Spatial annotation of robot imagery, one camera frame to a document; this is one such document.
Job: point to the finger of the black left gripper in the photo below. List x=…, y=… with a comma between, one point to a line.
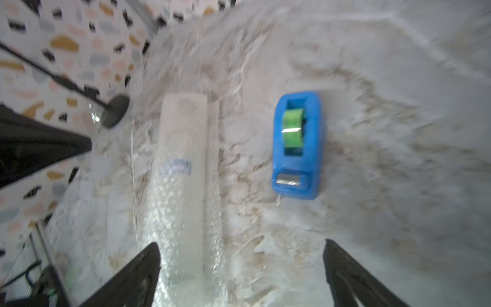
x=28, y=146

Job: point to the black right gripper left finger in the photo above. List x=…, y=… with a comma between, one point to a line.
x=134, y=285

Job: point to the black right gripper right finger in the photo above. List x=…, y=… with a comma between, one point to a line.
x=351, y=284

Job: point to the clear bubble wrap sheet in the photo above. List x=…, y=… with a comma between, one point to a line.
x=177, y=199

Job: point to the blue tape dispenser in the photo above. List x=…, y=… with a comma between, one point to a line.
x=297, y=148

